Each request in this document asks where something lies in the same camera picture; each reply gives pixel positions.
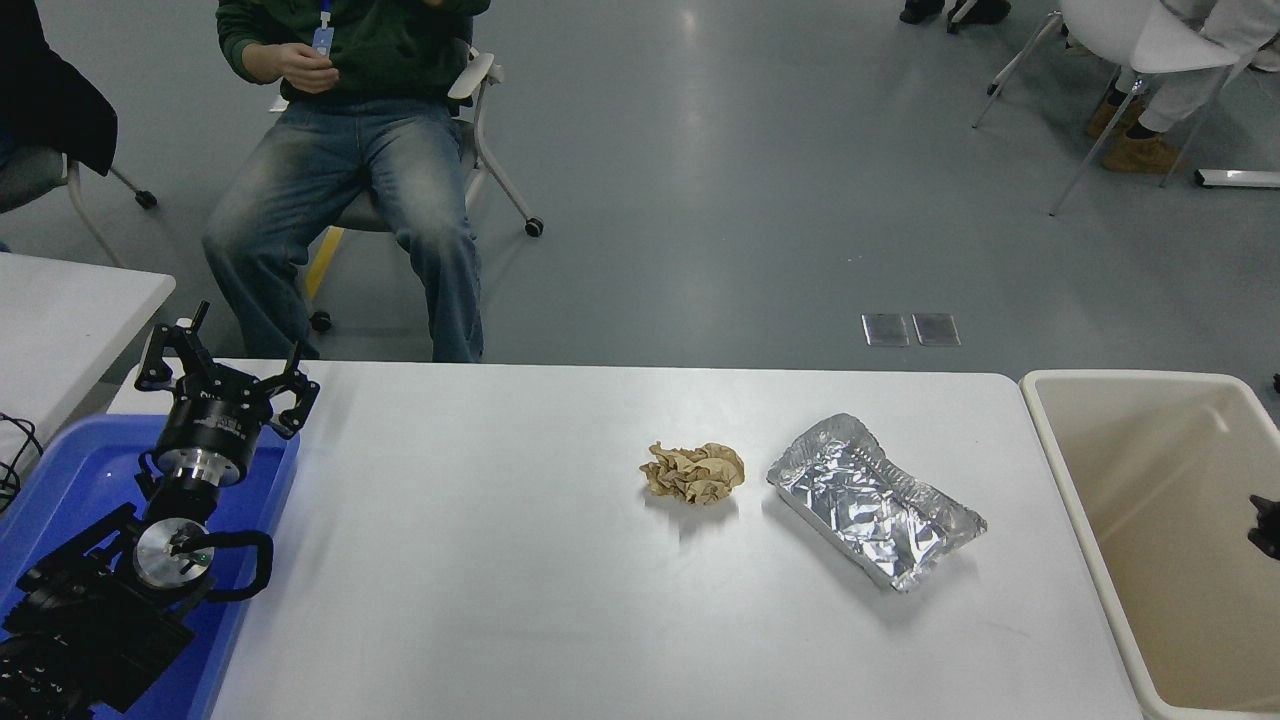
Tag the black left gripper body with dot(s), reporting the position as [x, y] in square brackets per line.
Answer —
[215, 425]

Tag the foil tray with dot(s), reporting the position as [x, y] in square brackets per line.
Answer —
[870, 500]

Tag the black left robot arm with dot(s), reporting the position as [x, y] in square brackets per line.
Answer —
[95, 620]

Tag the person's right hand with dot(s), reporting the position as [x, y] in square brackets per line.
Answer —
[300, 68]

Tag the large beige plastic bin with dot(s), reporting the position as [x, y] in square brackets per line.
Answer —
[1170, 560]

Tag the white side table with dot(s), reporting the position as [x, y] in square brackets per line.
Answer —
[60, 330]

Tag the blue plastic tray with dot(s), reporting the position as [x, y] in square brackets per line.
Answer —
[70, 470]

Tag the person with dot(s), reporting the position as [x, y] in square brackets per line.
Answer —
[1170, 95]
[50, 90]
[330, 180]
[960, 10]

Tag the grey wheeled office chair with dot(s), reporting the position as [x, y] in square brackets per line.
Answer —
[480, 80]
[30, 170]

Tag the white metal bar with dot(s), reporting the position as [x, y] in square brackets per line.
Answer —
[1240, 179]

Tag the metal floor plate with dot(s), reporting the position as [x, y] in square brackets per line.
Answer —
[935, 329]
[885, 330]

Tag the crumpled tan paper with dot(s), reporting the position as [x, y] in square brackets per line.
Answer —
[695, 472]

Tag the white chair with metal legs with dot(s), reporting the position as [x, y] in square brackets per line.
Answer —
[1100, 30]

